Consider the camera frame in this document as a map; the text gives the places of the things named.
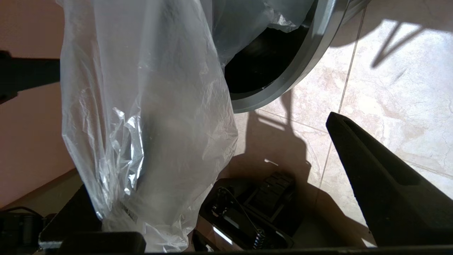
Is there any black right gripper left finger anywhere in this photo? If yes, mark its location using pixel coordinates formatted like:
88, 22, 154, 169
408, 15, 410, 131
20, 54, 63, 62
38, 184, 104, 249

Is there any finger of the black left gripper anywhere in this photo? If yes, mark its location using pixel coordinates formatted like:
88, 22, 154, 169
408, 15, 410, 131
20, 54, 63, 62
0, 51, 61, 105

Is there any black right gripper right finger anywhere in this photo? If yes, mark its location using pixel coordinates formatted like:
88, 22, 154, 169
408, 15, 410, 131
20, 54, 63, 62
326, 112, 453, 247

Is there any clear plastic trash bag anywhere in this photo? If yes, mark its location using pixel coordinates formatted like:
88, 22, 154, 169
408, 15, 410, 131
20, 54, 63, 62
57, 0, 316, 253

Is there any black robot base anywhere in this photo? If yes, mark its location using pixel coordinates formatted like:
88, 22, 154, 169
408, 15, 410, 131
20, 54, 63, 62
197, 171, 309, 251

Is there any black round trash bin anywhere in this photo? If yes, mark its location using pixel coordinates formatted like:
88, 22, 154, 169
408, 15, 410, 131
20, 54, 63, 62
212, 0, 373, 114

